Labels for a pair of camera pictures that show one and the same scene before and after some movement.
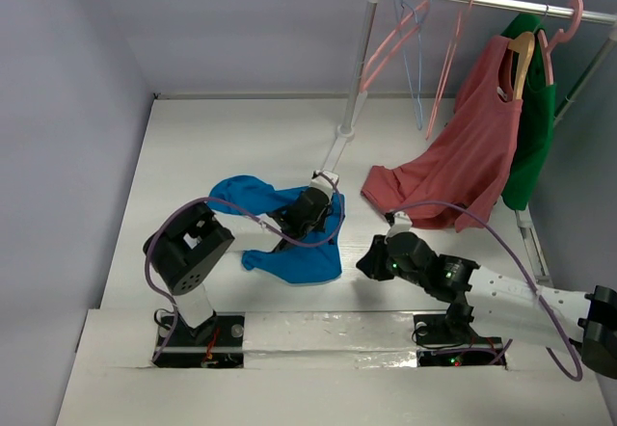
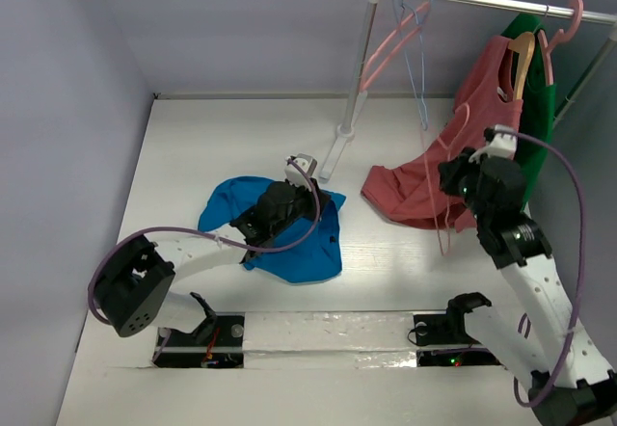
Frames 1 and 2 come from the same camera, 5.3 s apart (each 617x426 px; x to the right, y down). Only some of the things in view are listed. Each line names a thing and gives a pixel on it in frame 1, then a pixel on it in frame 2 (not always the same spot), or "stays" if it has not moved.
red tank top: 463,176 stays
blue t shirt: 301,262 stays
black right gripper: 377,259 -> 450,178
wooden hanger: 523,44 stays
